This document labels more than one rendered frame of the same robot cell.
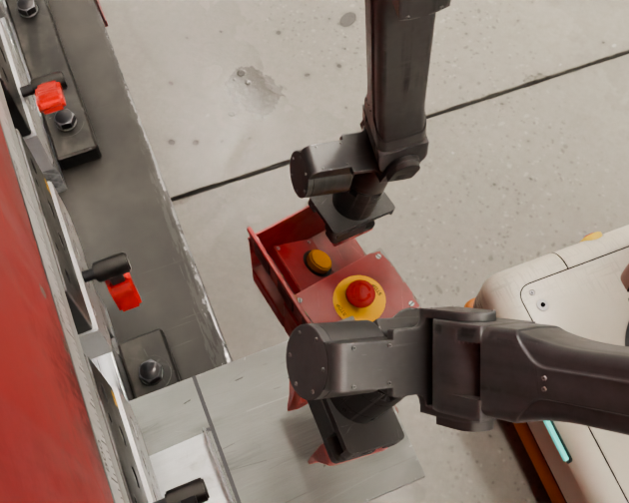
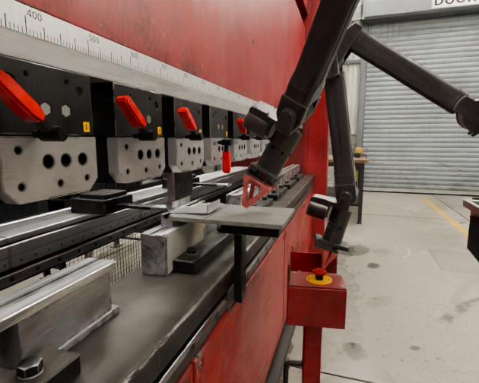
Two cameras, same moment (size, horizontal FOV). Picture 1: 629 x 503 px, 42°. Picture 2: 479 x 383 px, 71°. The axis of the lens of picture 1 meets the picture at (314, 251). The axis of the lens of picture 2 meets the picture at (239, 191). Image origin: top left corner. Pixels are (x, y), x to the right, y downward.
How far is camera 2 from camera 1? 93 cm
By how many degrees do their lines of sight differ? 64
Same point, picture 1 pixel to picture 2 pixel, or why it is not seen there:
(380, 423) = (269, 172)
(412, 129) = (347, 172)
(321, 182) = (315, 204)
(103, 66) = not seen: hidden behind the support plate
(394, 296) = (335, 283)
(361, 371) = (261, 106)
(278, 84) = (367, 353)
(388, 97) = (334, 145)
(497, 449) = not seen: outside the picture
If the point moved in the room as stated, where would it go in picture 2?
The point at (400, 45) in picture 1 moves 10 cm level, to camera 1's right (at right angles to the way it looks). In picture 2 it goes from (334, 111) to (370, 109)
